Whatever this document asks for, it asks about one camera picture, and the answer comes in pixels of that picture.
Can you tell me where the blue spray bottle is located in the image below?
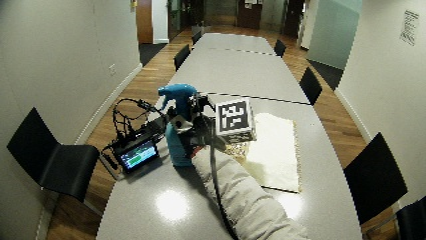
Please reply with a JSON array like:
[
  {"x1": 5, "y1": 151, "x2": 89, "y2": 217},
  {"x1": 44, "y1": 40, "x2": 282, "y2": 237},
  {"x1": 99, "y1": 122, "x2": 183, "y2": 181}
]
[{"x1": 157, "y1": 83, "x2": 199, "y2": 168}]

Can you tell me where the white marker cube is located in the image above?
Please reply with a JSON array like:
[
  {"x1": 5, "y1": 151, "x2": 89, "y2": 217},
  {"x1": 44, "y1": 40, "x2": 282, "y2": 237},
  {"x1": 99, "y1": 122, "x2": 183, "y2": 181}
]
[{"x1": 214, "y1": 97, "x2": 258, "y2": 145}]

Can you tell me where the black device with screen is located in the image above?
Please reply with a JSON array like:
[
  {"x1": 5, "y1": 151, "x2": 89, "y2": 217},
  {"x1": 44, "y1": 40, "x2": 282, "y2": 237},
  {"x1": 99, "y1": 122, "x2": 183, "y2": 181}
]
[{"x1": 111, "y1": 132, "x2": 163, "y2": 175}]

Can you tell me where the yellowish speckled object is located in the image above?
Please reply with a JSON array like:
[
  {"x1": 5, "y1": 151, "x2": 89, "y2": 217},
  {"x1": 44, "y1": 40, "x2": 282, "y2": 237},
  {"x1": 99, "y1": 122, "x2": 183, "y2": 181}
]
[{"x1": 222, "y1": 141, "x2": 250, "y2": 164}]

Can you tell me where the black chair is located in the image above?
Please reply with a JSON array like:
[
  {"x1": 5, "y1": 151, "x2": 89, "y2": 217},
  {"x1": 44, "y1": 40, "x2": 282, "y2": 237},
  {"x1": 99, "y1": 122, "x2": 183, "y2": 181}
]
[
  {"x1": 273, "y1": 39, "x2": 287, "y2": 58},
  {"x1": 395, "y1": 195, "x2": 426, "y2": 240},
  {"x1": 173, "y1": 44, "x2": 191, "y2": 72},
  {"x1": 343, "y1": 132, "x2": 408, "y2": 225},
  {"x1": 298, "y1": 66, "x2": 323, "y2": 106},
  {"x1": 5, "y1": 107, "x2": 101, "y2": 203},
  {"x1": 190, "y1": 30, "x2": 203, "y2": 46}
]

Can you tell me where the white cloth mat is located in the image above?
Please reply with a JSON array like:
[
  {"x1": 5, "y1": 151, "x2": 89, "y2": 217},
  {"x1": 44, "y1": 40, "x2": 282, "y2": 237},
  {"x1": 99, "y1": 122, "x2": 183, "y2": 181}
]
[{"x1": 229, "y1": 112, "x2": 303, "y2": 194}]

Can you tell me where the brown wooden door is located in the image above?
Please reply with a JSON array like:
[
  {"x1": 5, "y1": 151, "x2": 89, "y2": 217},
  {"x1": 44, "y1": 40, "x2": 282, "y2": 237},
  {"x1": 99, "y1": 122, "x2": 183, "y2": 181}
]
[{"x1": 134, "y1": 0, "x2": 154, "y2": 45}]

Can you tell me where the dark door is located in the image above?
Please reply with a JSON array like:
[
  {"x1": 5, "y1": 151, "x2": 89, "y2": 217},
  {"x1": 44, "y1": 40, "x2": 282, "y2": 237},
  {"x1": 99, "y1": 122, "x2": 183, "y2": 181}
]
[{"x1": 235, "y1": 0, "x2": 263, "y2": 30}]

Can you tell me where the black cable bundle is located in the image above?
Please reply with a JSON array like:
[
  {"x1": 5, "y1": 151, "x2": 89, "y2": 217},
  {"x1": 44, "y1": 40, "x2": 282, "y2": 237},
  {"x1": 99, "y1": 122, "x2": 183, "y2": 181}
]
[{"x1": 99, "y1": 97, "x2": 170, "y2": 158}]

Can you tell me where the black glove cable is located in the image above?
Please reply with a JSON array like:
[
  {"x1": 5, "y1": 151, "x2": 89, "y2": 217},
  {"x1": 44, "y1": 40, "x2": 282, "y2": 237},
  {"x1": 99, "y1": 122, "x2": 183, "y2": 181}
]
[{"x1": 206, "y1": 132, "x2": 241, "y2": 240}]

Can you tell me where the paper wall notice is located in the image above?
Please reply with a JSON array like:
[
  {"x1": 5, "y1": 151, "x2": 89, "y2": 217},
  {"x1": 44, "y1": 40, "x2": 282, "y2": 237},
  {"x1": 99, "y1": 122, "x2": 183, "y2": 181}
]
[{"x1": 398, "y1": 9, "x2": 420, "y2": 47}]

